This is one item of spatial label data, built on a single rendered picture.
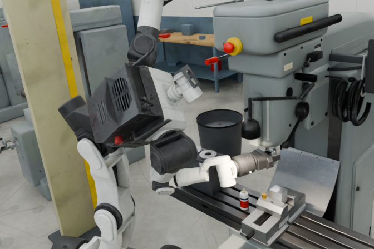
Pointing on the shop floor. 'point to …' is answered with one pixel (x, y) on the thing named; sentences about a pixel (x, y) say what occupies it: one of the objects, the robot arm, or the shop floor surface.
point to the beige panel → (51, 90)
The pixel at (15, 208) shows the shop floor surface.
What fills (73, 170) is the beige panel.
